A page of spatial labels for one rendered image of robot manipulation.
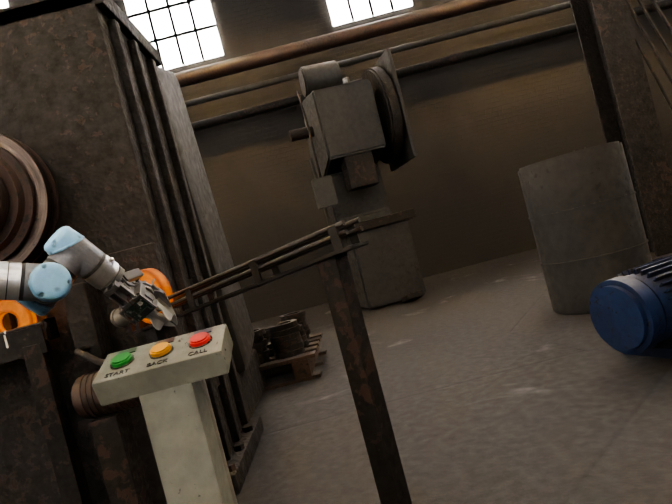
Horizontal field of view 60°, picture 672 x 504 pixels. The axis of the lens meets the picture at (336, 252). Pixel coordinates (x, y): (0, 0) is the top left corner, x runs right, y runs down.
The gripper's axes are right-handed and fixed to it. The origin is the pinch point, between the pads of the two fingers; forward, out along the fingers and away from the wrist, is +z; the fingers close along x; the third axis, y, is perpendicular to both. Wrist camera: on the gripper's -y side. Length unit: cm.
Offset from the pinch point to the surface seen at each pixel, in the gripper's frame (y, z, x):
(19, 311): -41, -17, -47
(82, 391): -9.7, 3.2, -37.6
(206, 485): 53, 4, 3
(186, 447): 49.0, -2.3, 4.8
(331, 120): -426, 150, 74
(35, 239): -48, -28, -28
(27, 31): -94, -70, 7
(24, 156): -60, -46, -14
